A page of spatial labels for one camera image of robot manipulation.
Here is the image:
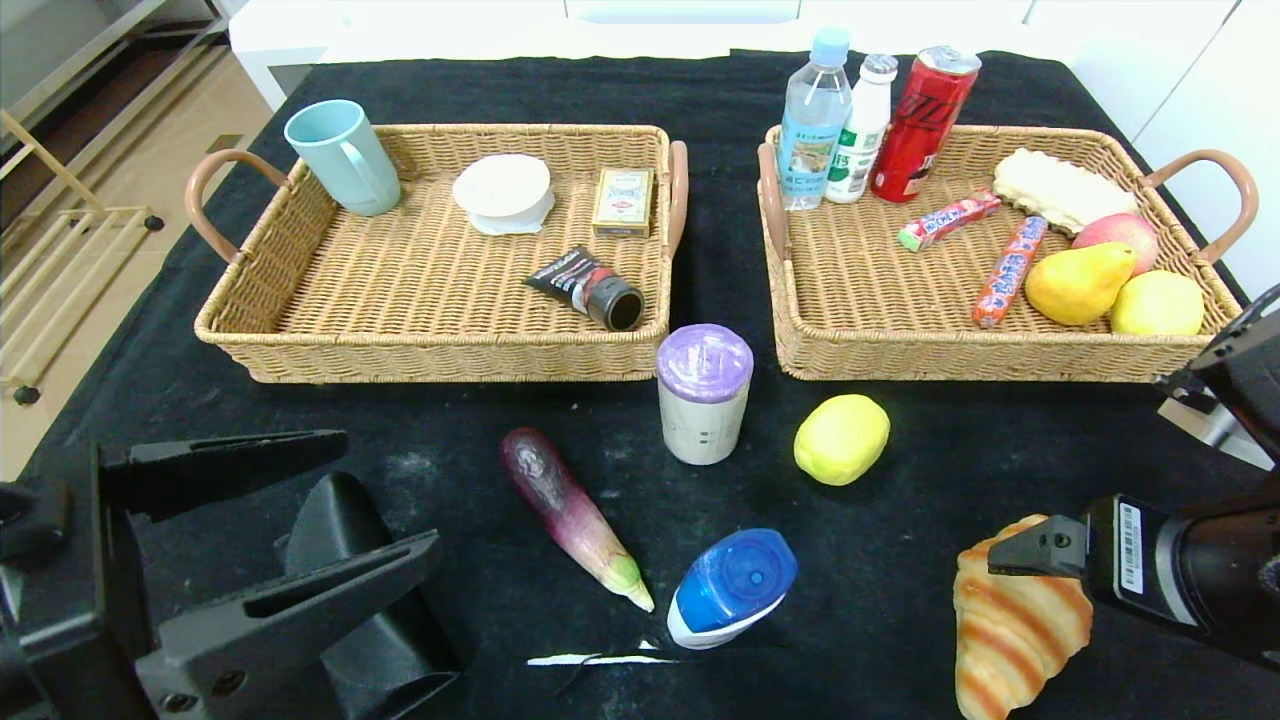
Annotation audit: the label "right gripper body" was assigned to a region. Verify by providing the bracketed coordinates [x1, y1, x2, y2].
[1083, 492, 1280, 672]

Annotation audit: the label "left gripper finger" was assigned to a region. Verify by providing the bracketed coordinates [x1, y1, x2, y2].
[134, 529, 443, 720]
[100, 428, 349, 523]

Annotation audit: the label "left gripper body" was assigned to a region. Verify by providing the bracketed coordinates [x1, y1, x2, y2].
[0, 441, 162, 720]

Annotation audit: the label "croissant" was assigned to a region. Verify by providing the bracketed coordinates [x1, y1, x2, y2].
[953, 515, 1094, 720]

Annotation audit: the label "black glasses case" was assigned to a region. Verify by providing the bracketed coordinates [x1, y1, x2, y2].
[285, 472, 466, 720]

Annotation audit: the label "yellow lemon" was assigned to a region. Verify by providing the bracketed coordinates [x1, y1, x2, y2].
[794, 394, 891, 488]

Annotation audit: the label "white bottle blue cap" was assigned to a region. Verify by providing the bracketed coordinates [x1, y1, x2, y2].
[667, 528, 799, 651]

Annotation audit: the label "wooden rolling rack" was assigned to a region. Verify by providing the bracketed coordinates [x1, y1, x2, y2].
[0, 108, 168, 406]

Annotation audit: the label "round yellow fruit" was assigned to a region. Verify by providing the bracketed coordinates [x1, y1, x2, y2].
[1110, 270, 1206, 337]

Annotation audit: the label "yellow pear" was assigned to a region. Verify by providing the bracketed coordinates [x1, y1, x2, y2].
[1024, 242, 1138, 327]

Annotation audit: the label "long orange candy roll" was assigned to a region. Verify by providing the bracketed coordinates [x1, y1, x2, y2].
[972, 215, 1049, 330]

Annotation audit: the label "thin white strip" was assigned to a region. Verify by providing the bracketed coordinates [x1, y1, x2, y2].
[527, 640, 681, 667]

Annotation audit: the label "purple eggplant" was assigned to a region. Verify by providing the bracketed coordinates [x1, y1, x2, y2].
[500, 427, 656, 614]

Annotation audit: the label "red peach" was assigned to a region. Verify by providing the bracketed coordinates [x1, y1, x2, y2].
[1072, 212, 1160, 276]

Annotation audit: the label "short pink candy roll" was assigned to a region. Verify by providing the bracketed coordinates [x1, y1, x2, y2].
[898, 191, 1002, 252]

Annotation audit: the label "light blue mug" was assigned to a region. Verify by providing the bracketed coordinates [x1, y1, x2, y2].
[284, 99, 402, 217]

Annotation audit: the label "cream waffle biscuit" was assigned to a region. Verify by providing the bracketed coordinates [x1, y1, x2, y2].
[993, 148, 1139, 238]

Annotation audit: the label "white cup purple lid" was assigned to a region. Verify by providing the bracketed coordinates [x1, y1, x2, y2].
[656, 323, 755, 467]

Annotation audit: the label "white round lidded container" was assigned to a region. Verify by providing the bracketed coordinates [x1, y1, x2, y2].
[452, 153, 555, 236]

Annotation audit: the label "black cosmetic tube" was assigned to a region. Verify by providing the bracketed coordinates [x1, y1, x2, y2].
[524, 247, 647, 333]

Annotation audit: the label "low grey shelf unit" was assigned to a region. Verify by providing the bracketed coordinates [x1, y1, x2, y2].
[0, 0, 236, 151]

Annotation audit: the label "red cola can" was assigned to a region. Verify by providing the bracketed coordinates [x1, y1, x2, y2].
[870, 45, 982, 204]

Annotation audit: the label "white milk bottle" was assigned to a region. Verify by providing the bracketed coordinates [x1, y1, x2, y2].
[826, 53, 899, 205]

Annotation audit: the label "clear water bottle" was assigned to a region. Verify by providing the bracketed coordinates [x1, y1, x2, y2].
[778, 27, 854, 212]

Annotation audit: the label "playing card box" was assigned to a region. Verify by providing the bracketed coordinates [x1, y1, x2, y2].
[592, 167, 657, 239]

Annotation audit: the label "white table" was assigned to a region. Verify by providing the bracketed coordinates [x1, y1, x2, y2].
[228, 0, 1076, 113]

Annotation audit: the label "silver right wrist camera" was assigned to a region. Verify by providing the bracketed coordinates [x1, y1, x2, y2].
[1158, 283, 1280, 471]

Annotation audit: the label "wicker basket brown handles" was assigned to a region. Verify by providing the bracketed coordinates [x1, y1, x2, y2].
[757, 124, 1259, 385]
[183, 123, 691, 386]

